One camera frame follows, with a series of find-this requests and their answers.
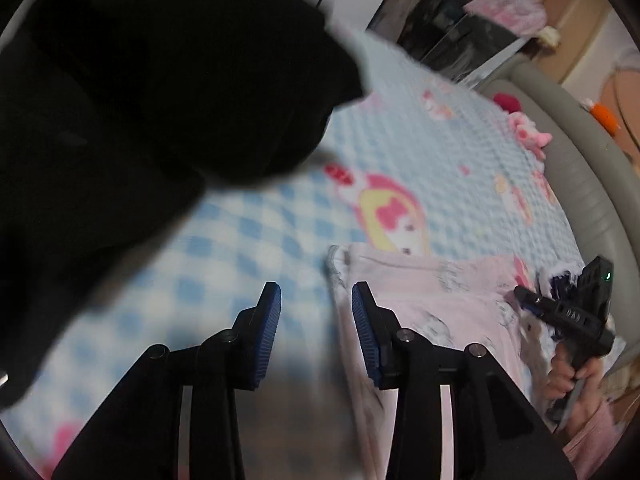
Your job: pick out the pink printed pyjama garment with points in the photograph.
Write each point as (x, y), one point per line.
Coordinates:
(440, 300)

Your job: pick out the pink hanging clothes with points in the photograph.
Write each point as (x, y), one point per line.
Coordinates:
(505, 10)

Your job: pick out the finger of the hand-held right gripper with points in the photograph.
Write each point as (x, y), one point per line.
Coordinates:
(530, 301)

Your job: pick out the person's right hand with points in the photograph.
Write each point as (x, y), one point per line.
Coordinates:
(562, 380)

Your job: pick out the orange plush toy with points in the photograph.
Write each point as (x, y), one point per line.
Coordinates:
(605, 115)

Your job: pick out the yellow plush toy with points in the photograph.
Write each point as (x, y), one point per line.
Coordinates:
(549, 36)

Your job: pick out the dark glass-door wardrobe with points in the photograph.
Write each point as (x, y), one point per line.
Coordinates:
(440, 25)

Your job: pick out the checkered cartoon printed blanket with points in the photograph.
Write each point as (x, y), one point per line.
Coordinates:
(280, 230)

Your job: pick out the red plush ball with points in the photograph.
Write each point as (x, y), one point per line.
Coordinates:
(507, 102)

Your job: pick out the folded navy clothes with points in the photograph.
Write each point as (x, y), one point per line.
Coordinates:
(560, 282)

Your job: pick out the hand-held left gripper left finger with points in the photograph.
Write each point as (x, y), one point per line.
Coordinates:
(270, 332)

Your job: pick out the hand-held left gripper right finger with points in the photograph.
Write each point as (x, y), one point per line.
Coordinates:
(362, 335)

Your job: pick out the grey padded bed frame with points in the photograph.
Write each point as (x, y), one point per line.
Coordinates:
(590, 185)

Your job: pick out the black clothes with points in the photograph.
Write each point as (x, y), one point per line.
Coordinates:
(150, 110)

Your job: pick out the pink plush toy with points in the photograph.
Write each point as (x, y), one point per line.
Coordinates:
(530, 132)

